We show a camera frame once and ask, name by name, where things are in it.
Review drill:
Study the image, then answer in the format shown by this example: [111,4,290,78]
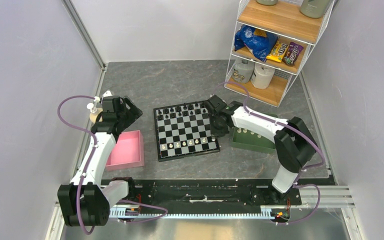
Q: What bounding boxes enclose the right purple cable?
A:
[213,81,326,226]

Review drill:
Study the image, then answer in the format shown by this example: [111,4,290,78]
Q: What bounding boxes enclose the black white chessboard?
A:
[153,101,220,162]

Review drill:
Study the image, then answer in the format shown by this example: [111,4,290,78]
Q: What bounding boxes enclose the white paper roll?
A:
[250,64,275,89]

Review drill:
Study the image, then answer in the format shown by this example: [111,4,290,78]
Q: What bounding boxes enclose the grey cable duct strip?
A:
[109,204,290,221]

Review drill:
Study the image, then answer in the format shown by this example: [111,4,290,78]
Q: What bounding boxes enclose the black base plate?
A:
[107,178,302,211]

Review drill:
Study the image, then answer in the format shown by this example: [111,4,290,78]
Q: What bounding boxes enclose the white wire wooden shelf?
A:
[224,0,335,107]

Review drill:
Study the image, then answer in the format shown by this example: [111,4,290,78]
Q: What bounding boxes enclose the yellow candy bag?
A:
[266,40,289,63]

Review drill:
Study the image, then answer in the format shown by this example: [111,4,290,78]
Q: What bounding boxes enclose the beige pump bottle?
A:
[86,102,103,124]

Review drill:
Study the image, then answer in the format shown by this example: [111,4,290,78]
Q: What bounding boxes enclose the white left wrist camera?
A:
[94,90,113,104]

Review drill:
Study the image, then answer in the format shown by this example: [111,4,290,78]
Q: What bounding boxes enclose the grey green bottle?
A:
[299,0,331,19]

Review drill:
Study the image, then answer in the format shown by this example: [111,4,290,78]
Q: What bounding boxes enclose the blue snack bag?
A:
[234,25,279,62]

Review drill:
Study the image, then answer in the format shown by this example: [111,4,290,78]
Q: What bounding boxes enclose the white jug with label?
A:
[232,59,255,84]

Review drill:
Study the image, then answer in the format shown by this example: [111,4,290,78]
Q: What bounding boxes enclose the aluminium corner rail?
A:
[62,0,107,70]

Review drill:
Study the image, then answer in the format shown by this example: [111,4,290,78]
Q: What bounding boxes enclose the green plastic tray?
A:
[231,112,280,154]

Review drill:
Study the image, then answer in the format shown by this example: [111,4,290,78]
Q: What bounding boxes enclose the brown candy bag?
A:
[282,41,304,66]

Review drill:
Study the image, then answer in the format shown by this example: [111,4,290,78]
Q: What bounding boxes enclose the pink plastic tray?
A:
[105,130,145,171]

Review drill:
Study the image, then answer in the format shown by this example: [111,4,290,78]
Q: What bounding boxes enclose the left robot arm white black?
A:
[57,95,143,229]

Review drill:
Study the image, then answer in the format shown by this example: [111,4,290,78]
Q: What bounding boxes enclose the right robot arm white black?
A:
[203,95,319,205]

